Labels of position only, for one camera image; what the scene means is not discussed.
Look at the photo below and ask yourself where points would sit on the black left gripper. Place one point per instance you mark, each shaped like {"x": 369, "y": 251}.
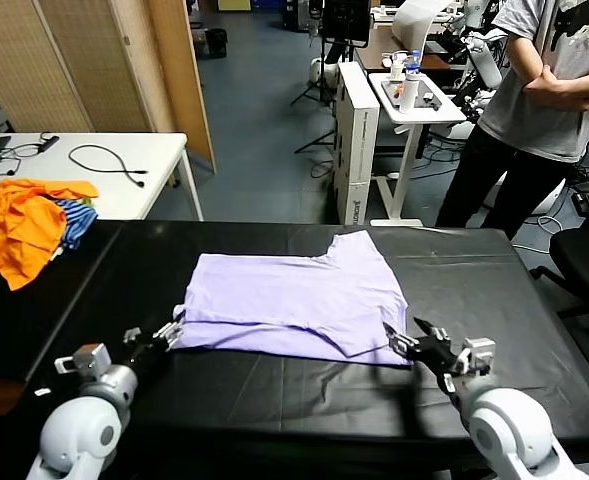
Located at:
{"x": 146, "y": 352}

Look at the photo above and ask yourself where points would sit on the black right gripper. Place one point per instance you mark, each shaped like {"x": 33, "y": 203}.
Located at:
{"x": 439, "y": 360}

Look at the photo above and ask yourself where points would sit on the lavender t-shirt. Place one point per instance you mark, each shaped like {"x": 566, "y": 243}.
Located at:
{"x": 294, "y": 295}

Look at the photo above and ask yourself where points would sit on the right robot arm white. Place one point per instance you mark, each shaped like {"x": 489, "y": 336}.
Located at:
{"x": 509, "y": 430}

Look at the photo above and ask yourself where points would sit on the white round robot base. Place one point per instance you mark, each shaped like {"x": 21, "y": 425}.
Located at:
{"x": 319, "y": 70}

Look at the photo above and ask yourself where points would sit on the bare person forearm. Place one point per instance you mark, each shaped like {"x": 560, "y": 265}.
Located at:
{"x": 574, "y": 92}

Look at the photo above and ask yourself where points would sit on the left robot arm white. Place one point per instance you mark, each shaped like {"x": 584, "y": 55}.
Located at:
{"x": 79, "y": 435}

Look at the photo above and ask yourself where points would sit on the black plastic table cover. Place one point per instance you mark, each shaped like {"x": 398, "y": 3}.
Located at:
{"x": 474, "y": 280}

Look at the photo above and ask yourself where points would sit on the blue striped garment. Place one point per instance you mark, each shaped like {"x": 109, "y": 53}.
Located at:
{"x": 79, "y": 220}

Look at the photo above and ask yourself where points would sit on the orange garment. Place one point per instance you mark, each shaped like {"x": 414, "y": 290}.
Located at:
{"x": 19, "y": 230}

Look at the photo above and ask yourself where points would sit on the black office chair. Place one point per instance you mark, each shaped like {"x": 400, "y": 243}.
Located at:
{"x": 584, "y": 255}

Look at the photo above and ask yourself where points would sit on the tall white cardboard box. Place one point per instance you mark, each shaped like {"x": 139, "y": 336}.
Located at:
{"x": 356, "y": 150}

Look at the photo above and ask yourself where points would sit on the black power strip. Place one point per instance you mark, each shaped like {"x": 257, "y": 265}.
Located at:
{"x": 50, "y": 142}

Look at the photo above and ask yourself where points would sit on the white rolling side table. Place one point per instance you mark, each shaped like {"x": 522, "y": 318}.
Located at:
{"x": 414, "y": 117}

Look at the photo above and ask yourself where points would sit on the white tumbler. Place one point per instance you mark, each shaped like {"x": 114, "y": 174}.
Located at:
{"x": 408, "y": 97}

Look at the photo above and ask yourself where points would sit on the black tray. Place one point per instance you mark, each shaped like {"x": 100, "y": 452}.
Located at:
{"x": 426, "y": 90}

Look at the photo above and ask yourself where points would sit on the person in grey t-shirt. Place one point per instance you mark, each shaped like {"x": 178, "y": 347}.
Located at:
{"x": 539, "y": 120}

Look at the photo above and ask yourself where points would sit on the white cup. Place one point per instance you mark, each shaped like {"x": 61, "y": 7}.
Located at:
{"x": 398, "y": 67}

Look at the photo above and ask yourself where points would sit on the clear water bottle blue cap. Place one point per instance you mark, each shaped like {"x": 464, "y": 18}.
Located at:
{"x": 414, "y": 62}

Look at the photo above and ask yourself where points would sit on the white humanoid robot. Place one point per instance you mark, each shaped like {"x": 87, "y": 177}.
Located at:
{"x": 486, "y": 67}

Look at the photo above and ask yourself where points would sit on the wooden folding screen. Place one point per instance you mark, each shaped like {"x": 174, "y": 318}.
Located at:
{"x": 74, "y": 60}

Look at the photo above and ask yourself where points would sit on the brown desk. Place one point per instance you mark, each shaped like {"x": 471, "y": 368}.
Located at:
{"x": 374, "y": 50}

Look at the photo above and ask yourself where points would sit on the black trash bin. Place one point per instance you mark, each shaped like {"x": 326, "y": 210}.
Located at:
{"x": 217, "y": 42}

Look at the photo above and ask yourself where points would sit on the white curved sheet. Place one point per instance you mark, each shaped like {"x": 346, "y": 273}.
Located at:
{"x": 411, "y": 22}

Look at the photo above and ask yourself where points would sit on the black monitor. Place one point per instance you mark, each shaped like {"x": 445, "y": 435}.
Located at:
{"x": 346, "y": 20}

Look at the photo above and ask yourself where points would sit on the beige cabinet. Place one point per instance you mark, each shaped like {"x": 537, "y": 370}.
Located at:
{"x": 234, "y": 5}

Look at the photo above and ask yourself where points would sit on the blue storage cabinet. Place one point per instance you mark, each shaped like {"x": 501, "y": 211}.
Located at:
{"x": 266, "y": 4}

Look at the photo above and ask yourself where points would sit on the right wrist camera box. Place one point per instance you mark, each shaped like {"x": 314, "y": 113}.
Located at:
{"x": 479, "y": 350}

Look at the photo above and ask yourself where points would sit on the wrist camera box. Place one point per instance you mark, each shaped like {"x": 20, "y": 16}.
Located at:
{"x": 479, "y": 350}
{"x": 94, "y": 357}

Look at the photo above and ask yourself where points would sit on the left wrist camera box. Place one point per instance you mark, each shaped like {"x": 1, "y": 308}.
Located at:
{"x": 94, "y": 357}

